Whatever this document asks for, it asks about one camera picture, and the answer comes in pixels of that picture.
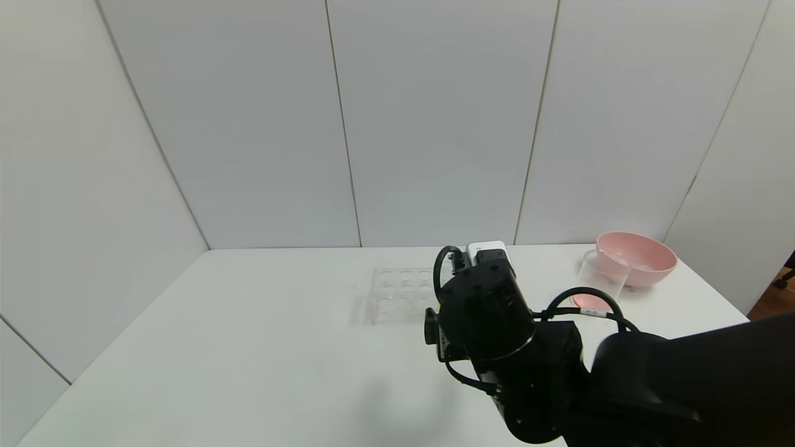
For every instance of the clear acrylic test tube rack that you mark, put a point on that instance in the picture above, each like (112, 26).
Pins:
(397, 292)

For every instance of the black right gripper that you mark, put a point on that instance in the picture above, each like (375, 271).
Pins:
(443, 338)

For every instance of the white wrist camera on bracket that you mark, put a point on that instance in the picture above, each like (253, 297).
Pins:
(487, 249)

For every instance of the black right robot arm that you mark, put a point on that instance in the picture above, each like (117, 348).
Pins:
(683, 385)

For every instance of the clear glass beaker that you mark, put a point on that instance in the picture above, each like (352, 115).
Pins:
(599, 273)

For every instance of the black stand leg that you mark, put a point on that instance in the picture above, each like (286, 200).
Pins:
(792, 261)

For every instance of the pink bowl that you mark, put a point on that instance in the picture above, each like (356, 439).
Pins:
(646, 257)

